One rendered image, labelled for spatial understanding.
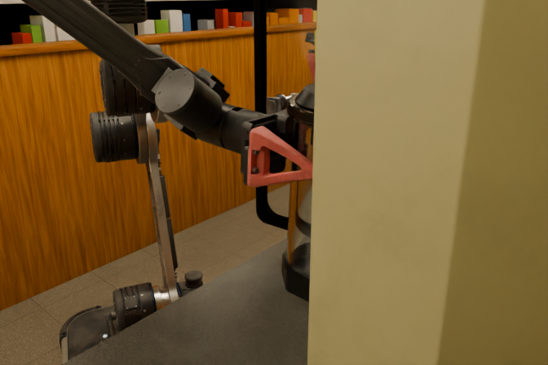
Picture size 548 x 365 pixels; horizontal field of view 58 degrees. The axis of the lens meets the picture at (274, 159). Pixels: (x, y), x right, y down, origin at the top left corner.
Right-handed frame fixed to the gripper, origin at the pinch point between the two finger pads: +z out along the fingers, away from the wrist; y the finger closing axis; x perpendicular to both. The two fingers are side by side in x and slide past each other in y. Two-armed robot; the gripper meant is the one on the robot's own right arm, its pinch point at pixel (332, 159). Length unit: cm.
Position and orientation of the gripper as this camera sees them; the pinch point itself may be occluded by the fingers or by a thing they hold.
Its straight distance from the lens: 55.5
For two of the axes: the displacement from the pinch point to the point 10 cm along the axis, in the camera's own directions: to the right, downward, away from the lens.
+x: -0.5, 9.3, 3.6
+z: 7.8, 2.6, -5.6
